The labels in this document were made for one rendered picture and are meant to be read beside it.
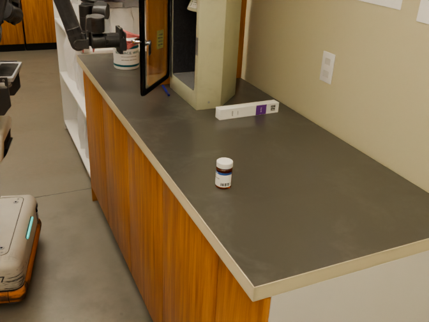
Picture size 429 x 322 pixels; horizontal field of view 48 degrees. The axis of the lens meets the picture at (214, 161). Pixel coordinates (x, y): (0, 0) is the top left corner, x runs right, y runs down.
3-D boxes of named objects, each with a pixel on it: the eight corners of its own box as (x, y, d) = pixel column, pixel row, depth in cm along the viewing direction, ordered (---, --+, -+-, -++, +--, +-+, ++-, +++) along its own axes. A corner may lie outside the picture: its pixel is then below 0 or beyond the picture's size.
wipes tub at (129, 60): (135, 62, 261) (134, 34, 254) (142, 69, 250) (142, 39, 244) (110, 64, 256) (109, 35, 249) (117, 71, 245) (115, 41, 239)
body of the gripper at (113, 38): (124, 28, 189) (105, 29, 186) (124, 54, 193) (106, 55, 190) (119, 25, 194) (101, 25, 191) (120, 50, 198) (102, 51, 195)
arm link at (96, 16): (72, 41, 191) (74, 48, 185) (71, 11, 185) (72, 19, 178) (103, 40, 195) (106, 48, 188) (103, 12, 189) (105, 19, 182)
